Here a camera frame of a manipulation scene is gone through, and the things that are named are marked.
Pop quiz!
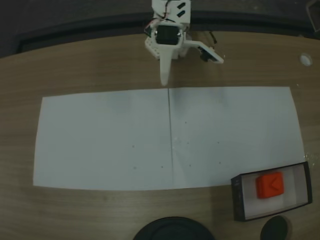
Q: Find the round table cable grommet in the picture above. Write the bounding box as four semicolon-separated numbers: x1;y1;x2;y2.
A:
259;215;293;240

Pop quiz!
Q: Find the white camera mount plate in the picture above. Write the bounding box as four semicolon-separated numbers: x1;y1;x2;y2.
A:
196;41;225;65

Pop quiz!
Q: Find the black lamp stand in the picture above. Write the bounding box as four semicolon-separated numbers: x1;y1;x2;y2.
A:
132;216;216;240

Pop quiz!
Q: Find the brown cardboard box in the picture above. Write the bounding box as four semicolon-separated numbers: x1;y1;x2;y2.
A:
230;161;314;222

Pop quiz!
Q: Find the small white round cap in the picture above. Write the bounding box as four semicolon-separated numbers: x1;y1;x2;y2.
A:
299;53;313;67

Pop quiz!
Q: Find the orange cube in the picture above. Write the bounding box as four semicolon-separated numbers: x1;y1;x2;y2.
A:
255;171;286;200

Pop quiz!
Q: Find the black camera cable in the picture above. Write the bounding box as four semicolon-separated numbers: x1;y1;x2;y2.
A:
206;30;219;52

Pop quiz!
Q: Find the white paper sheet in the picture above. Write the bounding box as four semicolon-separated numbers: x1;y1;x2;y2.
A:
168;86;306;189
32;88;174;191

